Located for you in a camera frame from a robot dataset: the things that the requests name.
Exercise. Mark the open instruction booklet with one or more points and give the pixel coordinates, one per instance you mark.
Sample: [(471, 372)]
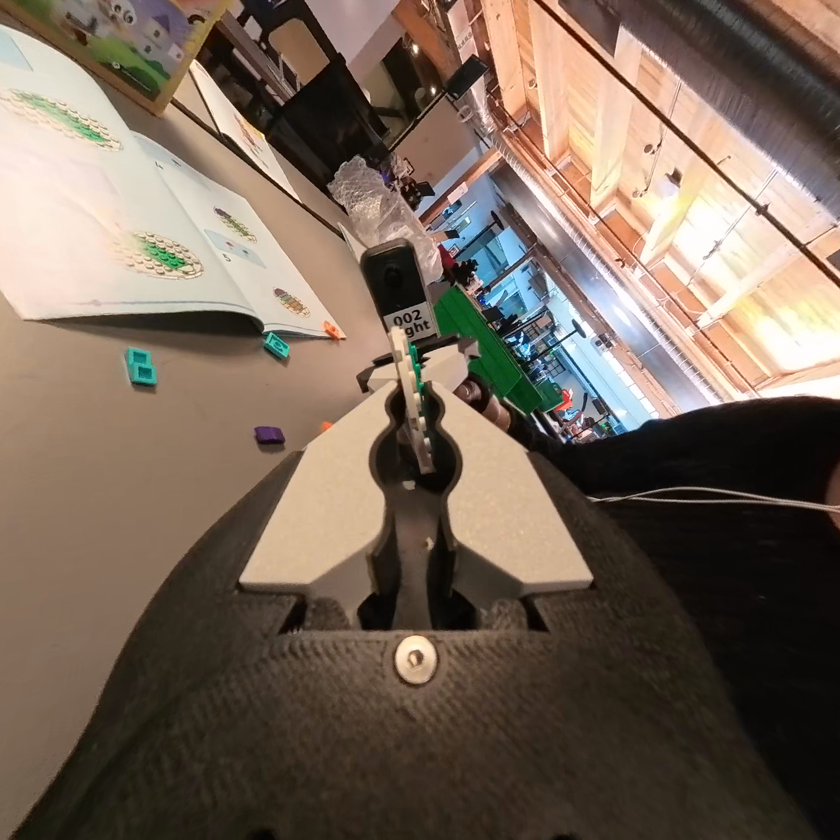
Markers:
[(98, 229)]

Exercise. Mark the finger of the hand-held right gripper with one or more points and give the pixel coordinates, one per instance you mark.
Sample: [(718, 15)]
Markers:
[(455, 367), (380, 379)]

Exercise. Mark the person's black sweater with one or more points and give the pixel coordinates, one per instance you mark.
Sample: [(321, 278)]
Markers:
[(754, 623)]

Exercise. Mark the closed instruction booklet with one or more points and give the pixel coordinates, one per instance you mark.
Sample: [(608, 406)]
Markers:
[(243, 131)]

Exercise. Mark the clear plastic bag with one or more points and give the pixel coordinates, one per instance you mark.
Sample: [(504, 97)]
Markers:
[(371, 203)]

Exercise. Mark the ribbed metal duct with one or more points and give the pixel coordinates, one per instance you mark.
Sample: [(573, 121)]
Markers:
[(754, 85)]

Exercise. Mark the colourful lego box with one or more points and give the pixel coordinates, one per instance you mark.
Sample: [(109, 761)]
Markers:
[(131, 46)]

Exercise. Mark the green plastic bin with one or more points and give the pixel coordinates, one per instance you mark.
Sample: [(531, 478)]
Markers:
[(492, 348)]

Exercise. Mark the thin paper leaflet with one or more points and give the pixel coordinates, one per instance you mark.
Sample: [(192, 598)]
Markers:
[(351, 239)]

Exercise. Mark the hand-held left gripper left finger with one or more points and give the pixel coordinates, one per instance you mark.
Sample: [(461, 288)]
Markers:
[(321, 518)]

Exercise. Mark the black cabinet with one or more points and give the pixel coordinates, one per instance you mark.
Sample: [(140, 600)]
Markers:
[(321, 124)]

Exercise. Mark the person's right hand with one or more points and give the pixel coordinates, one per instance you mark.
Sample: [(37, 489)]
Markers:
[(492, 412)]

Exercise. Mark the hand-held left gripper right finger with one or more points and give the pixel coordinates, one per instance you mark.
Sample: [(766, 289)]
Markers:
[(518, 518)]

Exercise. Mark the orange lego tile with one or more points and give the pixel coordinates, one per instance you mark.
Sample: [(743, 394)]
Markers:
[(333, 330)]

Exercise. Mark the teal lego jumper plate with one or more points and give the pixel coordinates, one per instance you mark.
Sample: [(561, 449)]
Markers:
[(277, 346)]

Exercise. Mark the green lego plate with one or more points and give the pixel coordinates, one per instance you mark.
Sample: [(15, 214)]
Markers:
[(416, 371)]

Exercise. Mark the purple curved lego slope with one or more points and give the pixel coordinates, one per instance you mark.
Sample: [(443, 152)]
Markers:
[(269, 435)]

